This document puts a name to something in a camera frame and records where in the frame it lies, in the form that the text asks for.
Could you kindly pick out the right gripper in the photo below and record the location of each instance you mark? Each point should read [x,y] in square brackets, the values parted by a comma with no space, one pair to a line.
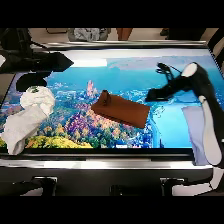
[157,94]

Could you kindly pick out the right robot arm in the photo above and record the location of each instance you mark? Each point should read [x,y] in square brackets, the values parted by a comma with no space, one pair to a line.
[197,80]

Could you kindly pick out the brown garment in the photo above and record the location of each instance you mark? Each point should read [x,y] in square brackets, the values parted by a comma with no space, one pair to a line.
[121,110]

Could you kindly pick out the light blue garment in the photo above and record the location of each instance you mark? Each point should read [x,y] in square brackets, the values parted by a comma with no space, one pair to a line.
[195,133]

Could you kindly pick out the person's legs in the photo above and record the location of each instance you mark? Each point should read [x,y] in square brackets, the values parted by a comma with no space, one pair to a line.
[124,33]

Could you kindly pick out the white printed T-shirt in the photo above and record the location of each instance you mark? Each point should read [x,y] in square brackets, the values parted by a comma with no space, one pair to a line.
[39,98]

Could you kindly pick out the white garment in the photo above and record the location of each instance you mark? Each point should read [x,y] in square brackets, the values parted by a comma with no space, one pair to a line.
[21,128]

